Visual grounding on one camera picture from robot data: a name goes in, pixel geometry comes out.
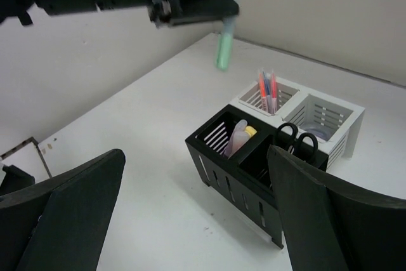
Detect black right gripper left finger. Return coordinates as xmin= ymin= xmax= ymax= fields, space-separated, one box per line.
xmin=1 ymin=149 xmax=126 ymax=270

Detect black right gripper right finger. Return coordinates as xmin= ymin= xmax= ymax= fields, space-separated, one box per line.
xmin=268 ymin=145 xmax=405 ymax=270

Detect green highlighter marker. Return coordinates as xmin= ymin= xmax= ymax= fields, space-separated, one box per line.
xmin=215 ymin=0 xmax=238 ymax=71

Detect black handled scissors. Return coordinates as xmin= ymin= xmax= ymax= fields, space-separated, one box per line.
xmin=273 ymin=122 xmax=318 ymax=164

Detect red pen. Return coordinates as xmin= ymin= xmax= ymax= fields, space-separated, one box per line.
xmin=270 ymin=71 xmax=277 ymax=115
xmin=258 ymin=70 xmax=268 ymax=112

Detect yellow highlighter marker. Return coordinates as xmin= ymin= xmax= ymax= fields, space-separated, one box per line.
xmin=243 ymin=126 xmax=257 ymax=140

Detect purple highlighter marker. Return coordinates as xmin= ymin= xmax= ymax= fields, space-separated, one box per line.
xmin=223 ymin=119 xmax=252 ymax=158

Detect blue highlighter pen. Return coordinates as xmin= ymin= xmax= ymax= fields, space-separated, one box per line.
xmin=262 ymin=71 xmax=272 ymax=113

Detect white slotted organizer box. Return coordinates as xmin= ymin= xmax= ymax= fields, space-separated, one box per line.
xmin=230 ymin=77 xmax=365 ymax=168

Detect black slotted organizer box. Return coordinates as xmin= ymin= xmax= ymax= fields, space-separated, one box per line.
xmin=185 ymin=103 xmax=329 ymax=250

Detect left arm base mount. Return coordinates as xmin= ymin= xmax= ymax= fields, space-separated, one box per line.
xmin=1 ymin=165 xmax=35 ymax=195

